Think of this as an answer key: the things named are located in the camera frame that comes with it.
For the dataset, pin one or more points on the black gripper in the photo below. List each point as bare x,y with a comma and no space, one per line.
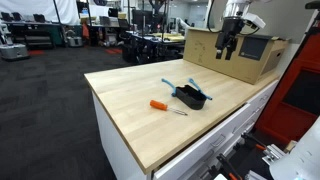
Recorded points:
231,28

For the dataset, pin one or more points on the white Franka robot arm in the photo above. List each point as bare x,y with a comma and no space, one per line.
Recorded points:
236,6

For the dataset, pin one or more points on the large cardboard box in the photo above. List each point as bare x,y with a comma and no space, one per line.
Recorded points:
206,50

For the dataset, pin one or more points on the black plastic container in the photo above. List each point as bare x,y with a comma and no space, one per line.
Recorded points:
191,98

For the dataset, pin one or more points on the black equipment cart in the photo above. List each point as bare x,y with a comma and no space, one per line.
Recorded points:
143,48

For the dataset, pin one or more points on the black monitor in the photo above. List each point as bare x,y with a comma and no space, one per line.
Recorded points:
143,17

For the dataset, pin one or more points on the black orange clamp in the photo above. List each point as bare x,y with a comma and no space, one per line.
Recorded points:
230,168
255,142

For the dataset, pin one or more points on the red metal cabinet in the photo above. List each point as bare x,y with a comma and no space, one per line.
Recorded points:
293,123

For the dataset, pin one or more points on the red floor mat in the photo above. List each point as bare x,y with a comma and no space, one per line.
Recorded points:
36,52
115,51

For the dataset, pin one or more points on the white plastic cover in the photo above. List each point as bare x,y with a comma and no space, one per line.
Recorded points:
300,160

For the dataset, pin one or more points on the orange cloth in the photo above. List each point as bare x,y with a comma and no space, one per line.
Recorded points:
85,31

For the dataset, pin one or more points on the white drawer cabinet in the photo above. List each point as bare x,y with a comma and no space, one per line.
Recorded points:
113,153

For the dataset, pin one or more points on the silver floor appliance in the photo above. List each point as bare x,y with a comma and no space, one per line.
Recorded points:
74,40

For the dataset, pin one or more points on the white curtain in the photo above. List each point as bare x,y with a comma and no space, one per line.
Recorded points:
43,10

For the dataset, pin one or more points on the black table with chairs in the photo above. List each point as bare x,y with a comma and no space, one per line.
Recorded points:
33,31

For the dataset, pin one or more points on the grey floor appliance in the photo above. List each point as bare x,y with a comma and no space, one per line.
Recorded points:
13,51

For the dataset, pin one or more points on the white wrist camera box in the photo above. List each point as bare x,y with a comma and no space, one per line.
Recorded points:
254,20

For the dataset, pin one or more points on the aluminium bracket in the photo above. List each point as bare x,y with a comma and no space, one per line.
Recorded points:
275,153

